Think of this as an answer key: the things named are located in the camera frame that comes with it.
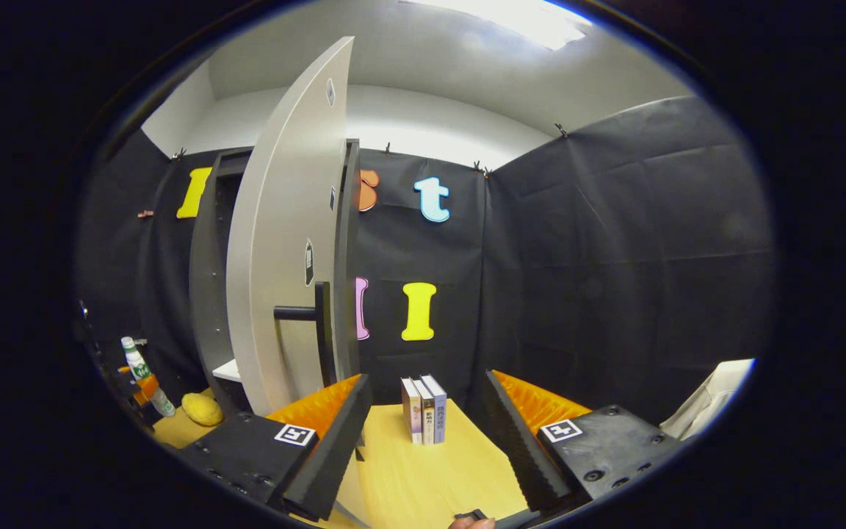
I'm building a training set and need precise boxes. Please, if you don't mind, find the white blue spine book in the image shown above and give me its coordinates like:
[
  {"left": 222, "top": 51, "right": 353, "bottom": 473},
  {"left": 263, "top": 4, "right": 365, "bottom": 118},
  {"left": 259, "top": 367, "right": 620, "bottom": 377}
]
[{"left": 421, "top": 373, "right": 449, "bottom": 445}]

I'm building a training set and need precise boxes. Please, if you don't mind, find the dark grey cabinet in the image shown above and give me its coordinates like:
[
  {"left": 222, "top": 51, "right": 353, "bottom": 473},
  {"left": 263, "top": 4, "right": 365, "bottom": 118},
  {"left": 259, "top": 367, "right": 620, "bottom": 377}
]
[{"left": 189, "top": 139, "right": 363, "bottom": 421}]

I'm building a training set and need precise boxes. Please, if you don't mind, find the black door handle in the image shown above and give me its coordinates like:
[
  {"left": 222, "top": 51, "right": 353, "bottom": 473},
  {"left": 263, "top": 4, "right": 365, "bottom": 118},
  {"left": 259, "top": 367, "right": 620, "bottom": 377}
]
[{"left": 273, "top": 281, "right": 338, "bottom": 389}]

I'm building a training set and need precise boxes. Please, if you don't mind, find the white plastic object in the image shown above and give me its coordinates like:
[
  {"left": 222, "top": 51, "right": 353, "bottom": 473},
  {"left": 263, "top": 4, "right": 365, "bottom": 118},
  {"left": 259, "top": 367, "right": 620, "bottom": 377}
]
[{"left": 659, "top": 357, "right": 757, "bottom": 442}]

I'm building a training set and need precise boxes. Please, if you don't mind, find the yellow textured toy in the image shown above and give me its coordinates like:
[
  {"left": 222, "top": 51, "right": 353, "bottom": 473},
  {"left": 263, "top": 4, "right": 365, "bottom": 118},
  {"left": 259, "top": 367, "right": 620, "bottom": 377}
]
[{"left": 181, "top": 392, "right": 225, "bottom": 428}]

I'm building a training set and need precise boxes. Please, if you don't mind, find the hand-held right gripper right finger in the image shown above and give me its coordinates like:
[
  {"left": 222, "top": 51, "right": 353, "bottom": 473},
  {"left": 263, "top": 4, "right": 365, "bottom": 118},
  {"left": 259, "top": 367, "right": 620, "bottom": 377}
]
[{"left": 483, "top": 369, "right": 685, "bottom": 515}]

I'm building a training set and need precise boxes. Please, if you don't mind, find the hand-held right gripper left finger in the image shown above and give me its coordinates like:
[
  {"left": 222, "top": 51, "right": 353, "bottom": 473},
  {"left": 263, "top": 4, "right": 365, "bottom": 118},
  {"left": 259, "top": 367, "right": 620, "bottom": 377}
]
[{"left": 176, "top": 373, "right": 373, "bottom": 522}]

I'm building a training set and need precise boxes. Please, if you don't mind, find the white bottle green label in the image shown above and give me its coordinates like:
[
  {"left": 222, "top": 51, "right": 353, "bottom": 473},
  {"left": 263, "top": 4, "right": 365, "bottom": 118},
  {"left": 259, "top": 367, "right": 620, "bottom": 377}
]
[{"left": 120, "top": 335, "right": 177, "bottom": 419}]

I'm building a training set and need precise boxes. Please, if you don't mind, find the black backdrop cloth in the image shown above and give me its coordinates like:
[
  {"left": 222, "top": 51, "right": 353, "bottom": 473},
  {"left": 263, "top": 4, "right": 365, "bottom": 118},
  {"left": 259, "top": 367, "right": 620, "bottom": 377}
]
[{"left": 74, "top": 95, "right": 776, "bottom": 443}]

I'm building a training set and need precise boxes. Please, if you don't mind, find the beige cabinet door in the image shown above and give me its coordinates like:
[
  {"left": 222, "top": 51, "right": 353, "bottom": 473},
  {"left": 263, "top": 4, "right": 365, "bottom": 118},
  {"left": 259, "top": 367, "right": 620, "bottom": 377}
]
[{"left": 225, "top": 36, "right": 356, "bottom": 417}]

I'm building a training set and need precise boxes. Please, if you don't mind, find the tan spine book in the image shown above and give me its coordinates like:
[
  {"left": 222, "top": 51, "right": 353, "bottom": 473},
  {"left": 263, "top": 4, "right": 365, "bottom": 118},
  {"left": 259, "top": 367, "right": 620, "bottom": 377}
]
[{"left": 413, "top": 378, "right": 437, "bottom": 446}]

